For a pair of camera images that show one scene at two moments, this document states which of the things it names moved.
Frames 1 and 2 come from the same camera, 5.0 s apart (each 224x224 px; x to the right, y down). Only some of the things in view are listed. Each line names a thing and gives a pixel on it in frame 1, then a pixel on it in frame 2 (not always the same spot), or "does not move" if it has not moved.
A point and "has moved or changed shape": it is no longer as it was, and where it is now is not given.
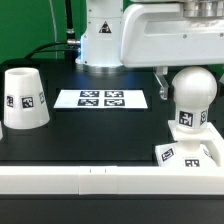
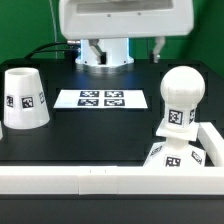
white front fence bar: [111, 180] does not move
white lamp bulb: [193, 88] has moved or changed shape
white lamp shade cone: [25, 103] does not move
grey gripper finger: [221, 80] → [154, 56]
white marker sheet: [99, 98] does not move
